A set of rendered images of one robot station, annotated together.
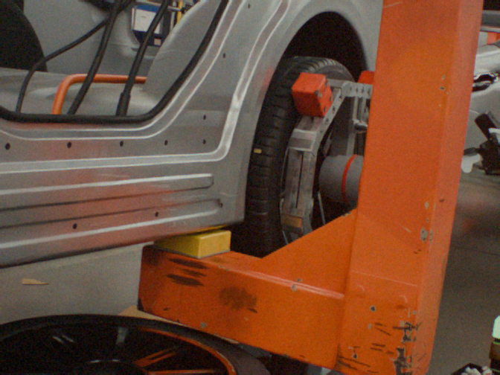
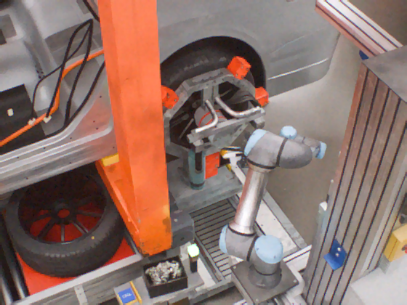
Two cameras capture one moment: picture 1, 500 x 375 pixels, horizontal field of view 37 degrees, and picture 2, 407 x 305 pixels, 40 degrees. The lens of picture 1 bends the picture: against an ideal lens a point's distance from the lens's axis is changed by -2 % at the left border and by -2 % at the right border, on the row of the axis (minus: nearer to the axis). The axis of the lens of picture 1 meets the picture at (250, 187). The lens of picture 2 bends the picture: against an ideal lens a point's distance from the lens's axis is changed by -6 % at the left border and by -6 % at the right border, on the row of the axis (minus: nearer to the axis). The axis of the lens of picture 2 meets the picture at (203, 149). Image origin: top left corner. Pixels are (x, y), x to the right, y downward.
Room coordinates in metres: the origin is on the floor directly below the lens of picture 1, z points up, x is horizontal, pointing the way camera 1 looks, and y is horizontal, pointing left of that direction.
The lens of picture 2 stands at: (0.27, -1.46, 3.01)
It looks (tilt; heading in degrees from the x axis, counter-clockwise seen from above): 47 degrees down; 33
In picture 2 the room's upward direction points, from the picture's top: straight up
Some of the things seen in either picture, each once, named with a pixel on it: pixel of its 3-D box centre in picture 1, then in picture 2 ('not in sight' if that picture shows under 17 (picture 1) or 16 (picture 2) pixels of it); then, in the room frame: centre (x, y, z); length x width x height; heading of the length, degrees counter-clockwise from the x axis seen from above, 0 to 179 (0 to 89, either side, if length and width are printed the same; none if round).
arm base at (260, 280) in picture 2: not in sight; (265, 268); (1.50, -0.97, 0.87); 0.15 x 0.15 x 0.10
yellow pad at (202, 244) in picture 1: (193, 239); (110, 151); (1.78, 0.12, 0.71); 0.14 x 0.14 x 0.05; 60
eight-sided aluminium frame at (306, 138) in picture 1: (338, 177); (207, 116); (2.16, -0.25, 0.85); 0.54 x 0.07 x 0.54; 150
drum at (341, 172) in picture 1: (361, 181); (214, 124); (2.13, -0.31, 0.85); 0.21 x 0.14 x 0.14; 60
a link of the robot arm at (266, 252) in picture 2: not in sight; (267, 253); (1.50, -0.96, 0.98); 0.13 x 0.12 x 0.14; 98
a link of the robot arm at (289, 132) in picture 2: not in sight; (291, 140); (2.03, -0.78, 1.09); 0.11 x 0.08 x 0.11; 98
